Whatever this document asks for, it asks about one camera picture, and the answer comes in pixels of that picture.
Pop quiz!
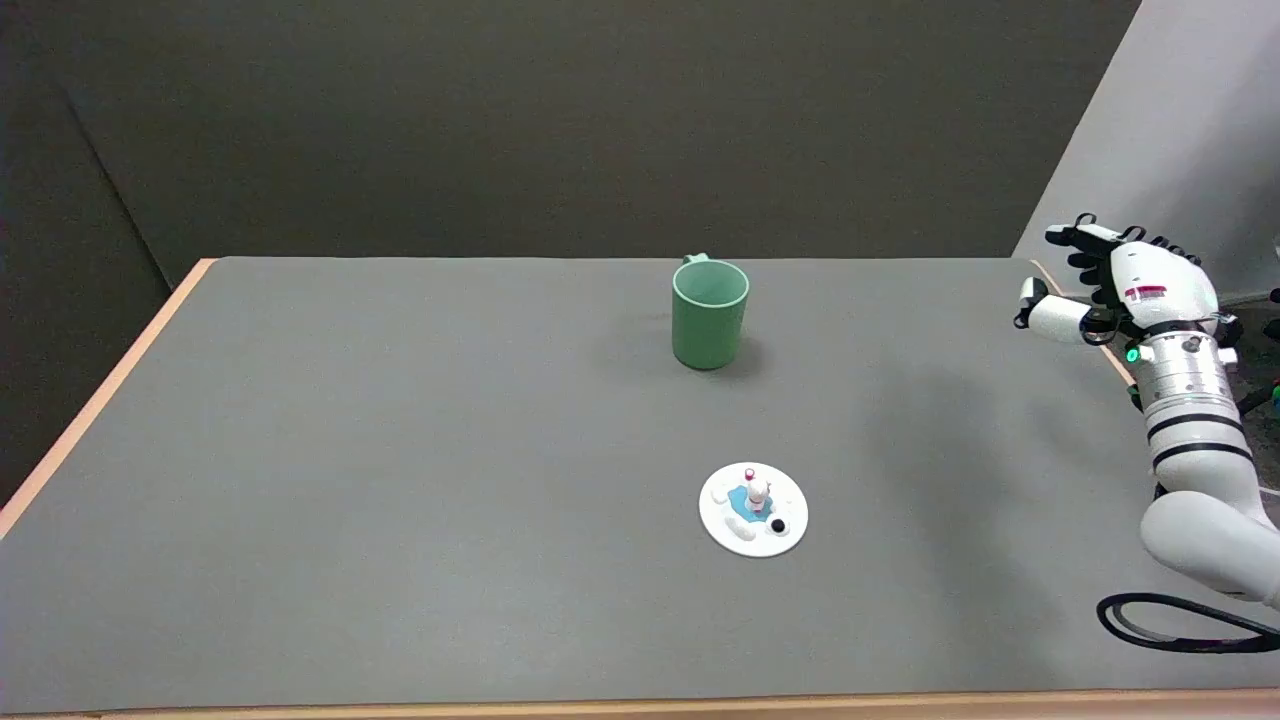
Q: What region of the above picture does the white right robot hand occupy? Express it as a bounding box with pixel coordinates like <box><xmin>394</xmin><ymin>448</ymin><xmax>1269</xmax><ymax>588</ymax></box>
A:
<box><xmin>1013</xmin><ymin>213</ymin><xmax>1245</xmax><ymax>349</ymax></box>

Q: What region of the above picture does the white round toy plate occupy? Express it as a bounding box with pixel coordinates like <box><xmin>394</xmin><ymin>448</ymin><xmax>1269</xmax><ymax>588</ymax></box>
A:
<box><xmin>698</xmin><ymin>461</ymin><xmax>809</xmax><ymax>558</ymax></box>

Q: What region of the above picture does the green plastic mug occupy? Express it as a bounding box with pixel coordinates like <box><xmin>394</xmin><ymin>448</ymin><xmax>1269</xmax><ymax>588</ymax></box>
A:
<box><xmin>671</xmin><ymin>253</ymin><xmax>751</xmax><ymax>372</ymax></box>

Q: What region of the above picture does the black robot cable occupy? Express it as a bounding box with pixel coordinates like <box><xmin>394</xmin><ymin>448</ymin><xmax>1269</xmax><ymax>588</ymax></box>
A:
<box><xmin>1096</xmin><ymin>592</ymin><xmax>1280</xmax><ymax>655</ymax></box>

